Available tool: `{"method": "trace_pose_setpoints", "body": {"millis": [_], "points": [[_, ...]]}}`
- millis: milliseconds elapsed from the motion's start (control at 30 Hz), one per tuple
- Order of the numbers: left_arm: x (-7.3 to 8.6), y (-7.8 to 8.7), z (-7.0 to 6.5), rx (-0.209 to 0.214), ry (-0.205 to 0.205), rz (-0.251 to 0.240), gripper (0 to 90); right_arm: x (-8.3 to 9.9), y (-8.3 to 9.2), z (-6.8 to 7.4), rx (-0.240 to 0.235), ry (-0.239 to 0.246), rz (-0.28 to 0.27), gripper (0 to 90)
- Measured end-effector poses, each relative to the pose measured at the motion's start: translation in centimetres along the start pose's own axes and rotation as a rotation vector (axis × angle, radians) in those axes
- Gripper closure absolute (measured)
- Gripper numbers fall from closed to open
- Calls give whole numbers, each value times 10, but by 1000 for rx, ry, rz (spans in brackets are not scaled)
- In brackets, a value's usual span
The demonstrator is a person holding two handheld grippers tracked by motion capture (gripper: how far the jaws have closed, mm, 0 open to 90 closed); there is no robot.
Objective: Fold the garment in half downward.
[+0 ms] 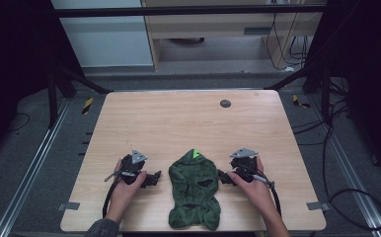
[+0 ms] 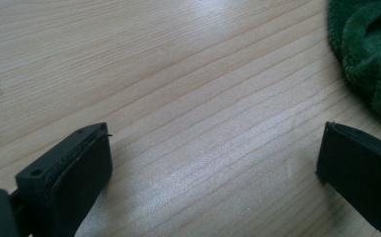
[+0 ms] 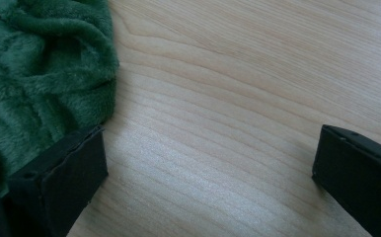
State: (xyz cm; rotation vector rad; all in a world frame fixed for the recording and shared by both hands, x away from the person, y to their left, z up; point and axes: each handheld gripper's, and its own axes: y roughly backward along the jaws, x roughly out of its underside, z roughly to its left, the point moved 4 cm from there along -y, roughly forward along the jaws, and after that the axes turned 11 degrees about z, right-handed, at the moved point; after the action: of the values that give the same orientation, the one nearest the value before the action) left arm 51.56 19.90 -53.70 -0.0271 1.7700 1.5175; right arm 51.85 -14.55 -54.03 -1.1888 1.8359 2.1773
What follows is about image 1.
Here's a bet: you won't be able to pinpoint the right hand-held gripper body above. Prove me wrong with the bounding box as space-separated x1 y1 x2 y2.
228 147 261 184

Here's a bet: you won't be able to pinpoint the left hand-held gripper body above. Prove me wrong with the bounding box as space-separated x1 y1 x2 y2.
118 148 149 186

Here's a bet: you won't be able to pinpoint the green fleece hooded garment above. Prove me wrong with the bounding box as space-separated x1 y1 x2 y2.
167 148 222 232

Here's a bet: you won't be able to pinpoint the person's left hand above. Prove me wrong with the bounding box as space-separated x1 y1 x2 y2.
114 158 148 206

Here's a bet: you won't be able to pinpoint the person's right hand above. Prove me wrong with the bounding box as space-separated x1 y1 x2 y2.
227 155 275 211

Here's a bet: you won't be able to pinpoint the yellow black striped tape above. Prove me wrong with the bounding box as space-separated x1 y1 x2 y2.
291 94 312 110
81 97 95 116

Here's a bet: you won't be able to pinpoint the white cabinet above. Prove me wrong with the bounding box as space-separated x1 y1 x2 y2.
50 0 155 69

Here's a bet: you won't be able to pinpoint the silver left cable plug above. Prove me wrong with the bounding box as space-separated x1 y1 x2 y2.
104 169 134 183

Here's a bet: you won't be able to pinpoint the silver cable plug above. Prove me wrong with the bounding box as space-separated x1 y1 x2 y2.
104 169 134 183
252 173 275 190

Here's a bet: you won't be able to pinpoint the silver right cable plug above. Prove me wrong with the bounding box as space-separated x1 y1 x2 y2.
252 173 275 190

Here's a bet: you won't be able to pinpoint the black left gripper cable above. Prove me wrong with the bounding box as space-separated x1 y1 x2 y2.
102 179 121 219

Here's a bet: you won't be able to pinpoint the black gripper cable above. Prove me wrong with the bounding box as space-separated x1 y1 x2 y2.
102 179 121 219
267 182 283 218

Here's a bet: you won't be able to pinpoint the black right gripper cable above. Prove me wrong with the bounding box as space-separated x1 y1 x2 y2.
267 182 283 218

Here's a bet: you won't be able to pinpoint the grey table bracket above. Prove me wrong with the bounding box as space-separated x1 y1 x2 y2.
57 201 81 211
306 200 331 212

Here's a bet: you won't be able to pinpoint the metal floor rail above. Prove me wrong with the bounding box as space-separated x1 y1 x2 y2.
305 93 381 237
0 98 73 237

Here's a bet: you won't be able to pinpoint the black frame stand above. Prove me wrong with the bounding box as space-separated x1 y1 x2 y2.
45 62 114 130
264 57 333 125

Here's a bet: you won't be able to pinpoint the black floor cable loop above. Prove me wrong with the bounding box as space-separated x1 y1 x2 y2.
321 98 381 232

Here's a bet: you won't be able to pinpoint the thin black floor cable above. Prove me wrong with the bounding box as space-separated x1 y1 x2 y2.
7 112 32 133

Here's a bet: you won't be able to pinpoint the black hanging cables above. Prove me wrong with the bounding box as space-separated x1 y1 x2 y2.
266 0 315 72

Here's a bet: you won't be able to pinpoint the black horizontal frame bar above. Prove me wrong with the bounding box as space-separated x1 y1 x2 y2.
53 3 328 19

